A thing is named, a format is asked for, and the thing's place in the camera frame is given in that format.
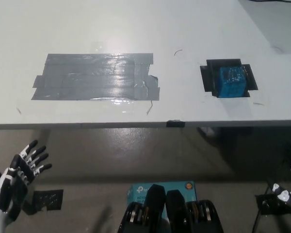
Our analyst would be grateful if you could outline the teal router cardboard box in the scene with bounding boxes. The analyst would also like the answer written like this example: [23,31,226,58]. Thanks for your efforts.
[126,180,197,219]

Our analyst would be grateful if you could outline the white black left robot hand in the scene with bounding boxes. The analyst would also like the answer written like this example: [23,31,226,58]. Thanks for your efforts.
[0,139,53,222]

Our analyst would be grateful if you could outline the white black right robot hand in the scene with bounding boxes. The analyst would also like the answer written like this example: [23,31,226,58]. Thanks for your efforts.
[271,152,291,212]

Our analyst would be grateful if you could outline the small black tape strip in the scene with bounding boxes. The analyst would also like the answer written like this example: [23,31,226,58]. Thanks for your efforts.
[166,119,186,129]

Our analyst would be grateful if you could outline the black tape patch on table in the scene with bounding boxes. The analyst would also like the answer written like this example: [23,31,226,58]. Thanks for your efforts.
[199,58,259,98]

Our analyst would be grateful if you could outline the grey duct tape patch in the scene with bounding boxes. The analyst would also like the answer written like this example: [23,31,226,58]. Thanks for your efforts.
[30,52,161,102]

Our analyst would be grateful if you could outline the blue rubik's cube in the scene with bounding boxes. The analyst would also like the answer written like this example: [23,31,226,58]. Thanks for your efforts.
[216,66,248,99]

